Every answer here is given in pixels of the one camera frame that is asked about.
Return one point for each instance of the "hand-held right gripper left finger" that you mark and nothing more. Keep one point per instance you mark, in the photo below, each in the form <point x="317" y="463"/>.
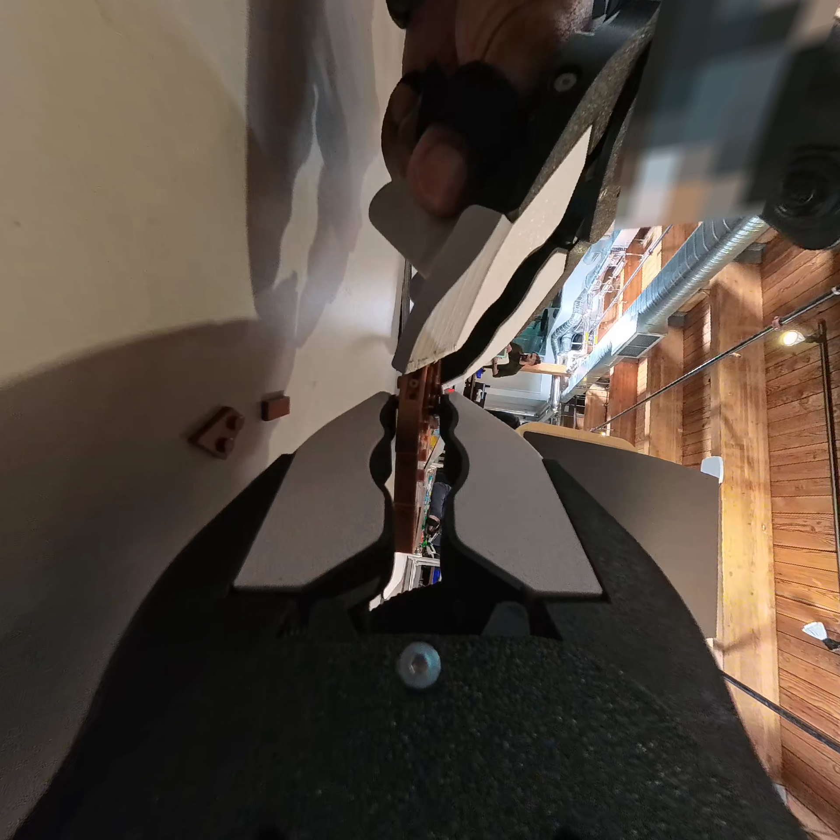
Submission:
<point x="315" y="512"/>

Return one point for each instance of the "orange toy brick model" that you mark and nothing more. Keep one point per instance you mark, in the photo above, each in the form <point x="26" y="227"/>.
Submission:
<point x="410" y="472"/>

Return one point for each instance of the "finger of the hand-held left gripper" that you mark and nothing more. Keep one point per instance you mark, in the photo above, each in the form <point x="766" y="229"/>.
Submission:
<point x="525" y="295"/>
<point x="459" y="282"/>

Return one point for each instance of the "ceiling spot lamp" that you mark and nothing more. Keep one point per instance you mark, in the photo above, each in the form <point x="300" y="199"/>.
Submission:
<point x="791" y="338"/>

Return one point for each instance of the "silver ventilation duct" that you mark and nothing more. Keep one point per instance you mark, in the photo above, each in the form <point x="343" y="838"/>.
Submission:
<point x="682" y="282"/>

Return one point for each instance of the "brown brick tile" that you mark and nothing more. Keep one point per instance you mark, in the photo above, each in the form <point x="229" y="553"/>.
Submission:
<point x="275" y="407"/>

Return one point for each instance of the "small brown wedge plate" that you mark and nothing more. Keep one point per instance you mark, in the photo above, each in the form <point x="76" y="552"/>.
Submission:
<point x="216" y="433"/>

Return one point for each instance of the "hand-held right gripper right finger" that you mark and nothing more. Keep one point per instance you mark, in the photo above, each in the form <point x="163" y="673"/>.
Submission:
<point x="518" y="518"/>

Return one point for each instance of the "light grey desk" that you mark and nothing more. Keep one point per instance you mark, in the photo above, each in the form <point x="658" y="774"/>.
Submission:
<point x="131" y="197"/>

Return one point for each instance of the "person's left hand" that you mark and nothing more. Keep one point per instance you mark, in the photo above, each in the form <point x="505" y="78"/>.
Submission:
<point x="436" y="170"/>

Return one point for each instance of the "thin black rod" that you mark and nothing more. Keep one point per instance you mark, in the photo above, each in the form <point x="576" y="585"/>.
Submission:
<point x="722" y="358"/>

